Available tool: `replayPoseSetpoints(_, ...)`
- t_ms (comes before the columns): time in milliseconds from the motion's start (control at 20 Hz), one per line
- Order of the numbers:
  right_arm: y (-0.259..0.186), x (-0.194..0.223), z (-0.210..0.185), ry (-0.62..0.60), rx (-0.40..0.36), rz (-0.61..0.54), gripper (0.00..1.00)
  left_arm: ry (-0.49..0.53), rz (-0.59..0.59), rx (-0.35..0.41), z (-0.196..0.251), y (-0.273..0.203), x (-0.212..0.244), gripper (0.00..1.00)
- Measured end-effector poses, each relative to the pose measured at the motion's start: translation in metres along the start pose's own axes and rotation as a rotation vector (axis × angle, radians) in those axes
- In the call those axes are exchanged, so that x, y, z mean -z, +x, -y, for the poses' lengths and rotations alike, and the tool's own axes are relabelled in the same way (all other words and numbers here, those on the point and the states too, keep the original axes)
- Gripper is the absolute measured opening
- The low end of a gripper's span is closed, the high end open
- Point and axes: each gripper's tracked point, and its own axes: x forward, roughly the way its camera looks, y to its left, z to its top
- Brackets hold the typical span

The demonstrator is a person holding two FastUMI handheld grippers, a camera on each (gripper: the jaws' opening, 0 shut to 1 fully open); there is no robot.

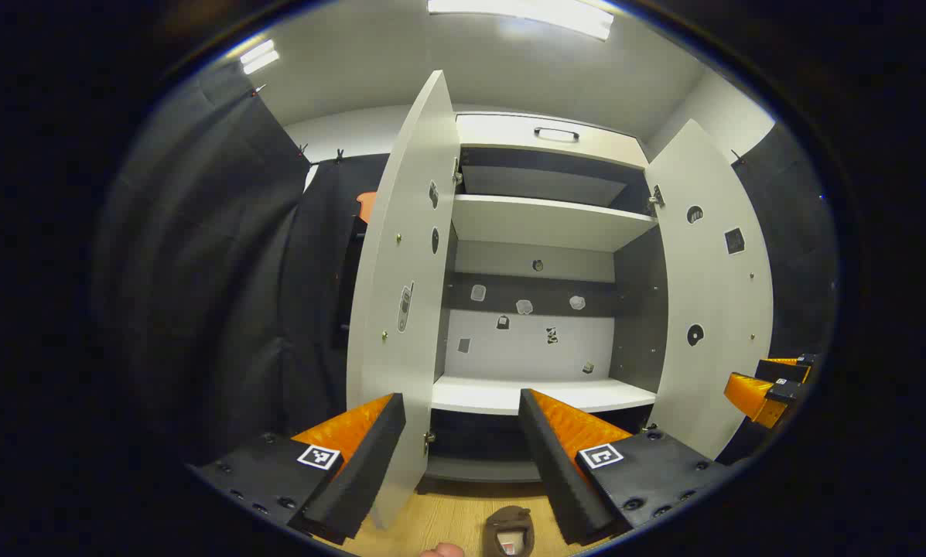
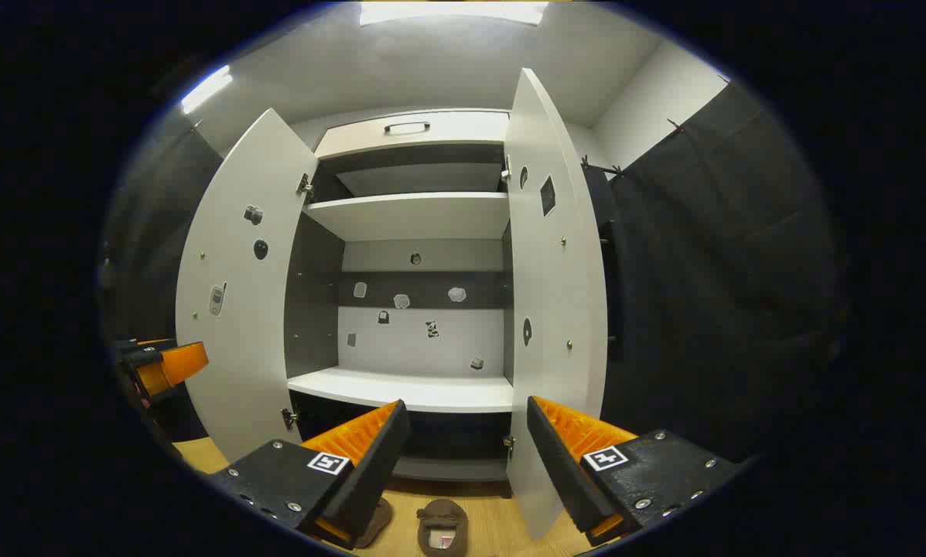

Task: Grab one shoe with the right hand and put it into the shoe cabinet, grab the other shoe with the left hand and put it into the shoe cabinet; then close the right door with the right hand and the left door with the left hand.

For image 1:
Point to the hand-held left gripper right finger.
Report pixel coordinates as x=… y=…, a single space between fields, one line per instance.
x=555 y=464

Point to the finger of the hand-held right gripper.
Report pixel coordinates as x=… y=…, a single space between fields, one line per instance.
x=784 y=370
x=749 y=396

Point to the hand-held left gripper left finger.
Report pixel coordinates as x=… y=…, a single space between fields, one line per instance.
x=362 y=472

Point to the brown fluffy shoe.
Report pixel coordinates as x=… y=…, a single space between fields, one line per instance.
x=509 y=526

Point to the cabinet door with cat sticker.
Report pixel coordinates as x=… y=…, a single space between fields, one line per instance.
x=710 y=294

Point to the cabinet door with phone sticker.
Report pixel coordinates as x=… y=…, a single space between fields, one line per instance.
x=401 y=271

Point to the white shoe cabinet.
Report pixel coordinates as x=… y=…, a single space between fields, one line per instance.
x=548 y=220

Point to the metal cabinet door hinge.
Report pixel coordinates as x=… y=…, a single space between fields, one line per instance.
x=457 y=174
x=429 y=441
x=656 y=199

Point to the white cabinet drawer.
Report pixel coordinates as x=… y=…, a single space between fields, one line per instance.
x=501 y=131

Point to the black backdrop cloth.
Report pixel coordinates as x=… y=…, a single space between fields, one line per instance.
x=795 y=255
x=215 y=271

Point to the twin tube ceiling light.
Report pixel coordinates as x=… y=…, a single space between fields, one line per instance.
x=260 y=57

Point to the long ceiling light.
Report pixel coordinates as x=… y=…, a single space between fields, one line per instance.
x=521 y=11

